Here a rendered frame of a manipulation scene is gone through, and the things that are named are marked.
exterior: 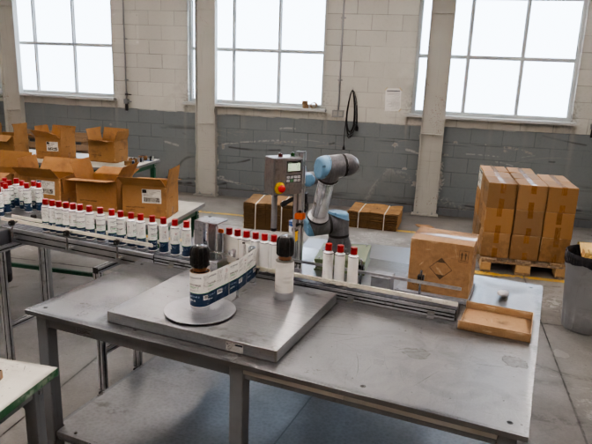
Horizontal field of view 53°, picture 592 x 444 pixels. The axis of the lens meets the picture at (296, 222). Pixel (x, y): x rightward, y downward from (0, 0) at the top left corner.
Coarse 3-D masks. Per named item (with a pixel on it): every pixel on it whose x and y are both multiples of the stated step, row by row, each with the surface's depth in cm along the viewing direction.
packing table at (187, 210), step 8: (184, 208) 479; (192, 208) 480; (200, 208) 491; (176, 216) 454; (184, 216) 461; (192, 216) 489; (136, 224) 429; (168, 224) 434; (192, 224) 497; (192, 232) 499; (16, 264) 510; (24, 264) 508; (32, 264) 509; (64, 272) 500; (72, 272) 498; (80, 272) 496; (88, 272) 495
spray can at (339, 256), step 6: (342, 246) 289; (342, 252) 290; (336, 258) 290; (342, 258) 289; (336, 264) 291; (342, 264) 290; (336, 270) 292; (342, 270) 291; (336, 276) 292; (342, 276) 292
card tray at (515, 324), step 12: (468, 300) 284; (468, 312) 280; (480, 312) 280; (492, 312) 280; (504, 312) 278; (516, 312) 276; (528, 312) 274; (468, 324) 260; (480, 324) 258; (492, 324) 267; (504, 324) 267; (516, 324) 268; (528, 324) 268; (504, 336) 255; (516, 336) 252; (528, 336) 251
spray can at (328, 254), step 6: (330, 246) 291; (324, 252) 292; (330, 252) 292; (324, 258) 292; (330, 258) 292; (324, 264) 293; (330, 264) 293; (324, 270) 294; (330, 270) 294; (324, 276) 294; (330, 276) 294
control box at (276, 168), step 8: (272, 160) 294; (280, 160) 295; (288, 160) 297; (296, 160) 300; (272, 168) 295; (280, 168) 296; (264, 176) 303; (272, 176) 296; (280, 176) 297; (264, 184) 304; (272, 184) 297; (280, 184) 298; (288, 184) 300; (296, 184) 303; (264, 192) 305; (272, 192) 298; (288, 192) 302; (296, 192) 304
